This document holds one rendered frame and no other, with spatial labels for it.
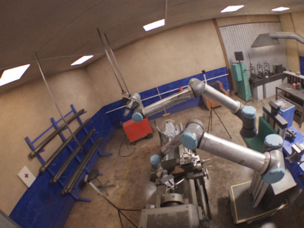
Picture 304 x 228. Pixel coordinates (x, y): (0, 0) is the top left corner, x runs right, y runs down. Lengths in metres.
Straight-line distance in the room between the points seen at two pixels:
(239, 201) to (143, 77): 5.01
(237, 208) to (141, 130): 3.64
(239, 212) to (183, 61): 4.96
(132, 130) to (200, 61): 3.70
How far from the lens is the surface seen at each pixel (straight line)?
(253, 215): 2.24
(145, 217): 1.24
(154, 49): 5.31
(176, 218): 1.15
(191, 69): 5.42
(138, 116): 1.08
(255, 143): 1.39
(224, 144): 0.80
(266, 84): 5.69
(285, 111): 2.44
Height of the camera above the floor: 2.40
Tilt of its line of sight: 21 degrees down
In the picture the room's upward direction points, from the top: 22 degrees counter-clockwise
